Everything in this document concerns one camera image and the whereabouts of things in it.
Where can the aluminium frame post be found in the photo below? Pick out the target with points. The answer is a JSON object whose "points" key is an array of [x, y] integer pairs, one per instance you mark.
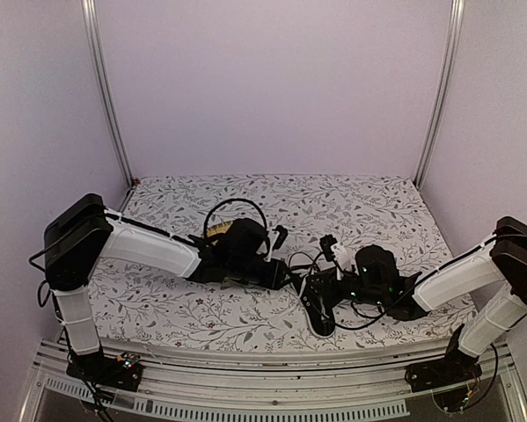
{"points": [[91, 24], [452, 42]]}

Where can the black white canvas sneaker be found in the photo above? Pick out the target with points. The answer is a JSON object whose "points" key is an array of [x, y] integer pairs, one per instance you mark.
{"points": [[320, 319]]}

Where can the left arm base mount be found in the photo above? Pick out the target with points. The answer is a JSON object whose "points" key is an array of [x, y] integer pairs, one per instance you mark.
{"points": [[122, 372]]}

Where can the front aluminium rail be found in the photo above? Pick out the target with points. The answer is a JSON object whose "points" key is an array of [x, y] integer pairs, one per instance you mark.
{"points": [[181, 384]]}

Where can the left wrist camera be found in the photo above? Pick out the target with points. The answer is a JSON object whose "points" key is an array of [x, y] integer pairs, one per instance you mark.
{"points": [[275, 239]]}

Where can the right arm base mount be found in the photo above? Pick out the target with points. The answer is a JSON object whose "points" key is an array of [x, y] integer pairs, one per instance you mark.
{"points": [[450, 369]]}

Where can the woven bamboo tray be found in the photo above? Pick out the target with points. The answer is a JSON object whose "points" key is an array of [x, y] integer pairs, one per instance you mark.
{"points": [[219, 228]]}

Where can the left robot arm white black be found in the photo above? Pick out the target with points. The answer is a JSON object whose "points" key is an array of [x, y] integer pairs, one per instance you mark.
{"points": [[88, 231]]}

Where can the right aluminium frame post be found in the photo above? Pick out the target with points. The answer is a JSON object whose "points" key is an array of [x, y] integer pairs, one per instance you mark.
{"points": [[452, 42]]}

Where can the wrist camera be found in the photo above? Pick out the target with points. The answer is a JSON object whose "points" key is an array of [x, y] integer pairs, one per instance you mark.
{"points": [[275, 239], [336, 253]]}

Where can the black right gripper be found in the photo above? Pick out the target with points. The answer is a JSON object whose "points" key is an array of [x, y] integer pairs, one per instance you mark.
{"points": [[326, 290]]}

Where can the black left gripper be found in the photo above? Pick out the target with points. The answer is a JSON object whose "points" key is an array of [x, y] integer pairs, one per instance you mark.
{"points": [[276, 276]]}

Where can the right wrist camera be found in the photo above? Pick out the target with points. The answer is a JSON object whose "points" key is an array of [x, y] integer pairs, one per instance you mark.
{"points": [[336, 253]]}

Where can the left aluminium frame post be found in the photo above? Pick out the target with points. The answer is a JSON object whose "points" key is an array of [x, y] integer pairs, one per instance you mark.
{"points": [[91, 24]]}

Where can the floral patterned table mat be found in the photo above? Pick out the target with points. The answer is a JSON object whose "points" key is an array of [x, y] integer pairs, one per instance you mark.
{"points": [[138, 304]]}

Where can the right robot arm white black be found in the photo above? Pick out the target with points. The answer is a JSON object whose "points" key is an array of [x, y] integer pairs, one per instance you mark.
{"points": [[371, 277]]}

